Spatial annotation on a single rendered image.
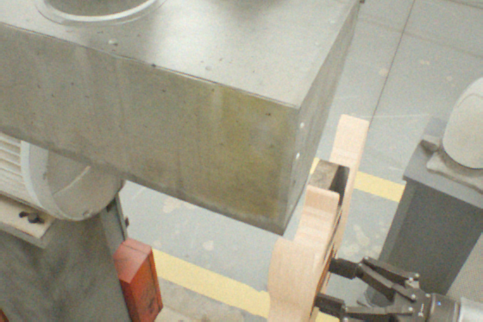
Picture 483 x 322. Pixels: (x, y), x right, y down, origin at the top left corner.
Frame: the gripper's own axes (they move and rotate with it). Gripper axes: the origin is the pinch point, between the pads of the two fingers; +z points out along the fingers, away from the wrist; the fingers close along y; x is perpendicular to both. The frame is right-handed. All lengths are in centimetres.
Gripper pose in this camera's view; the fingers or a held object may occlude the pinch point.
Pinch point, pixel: (324, 281)
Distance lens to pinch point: 89.3
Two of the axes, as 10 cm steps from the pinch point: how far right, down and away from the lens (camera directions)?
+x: 0.5, -7.7, -6.3
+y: 3.8, -5.7, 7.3
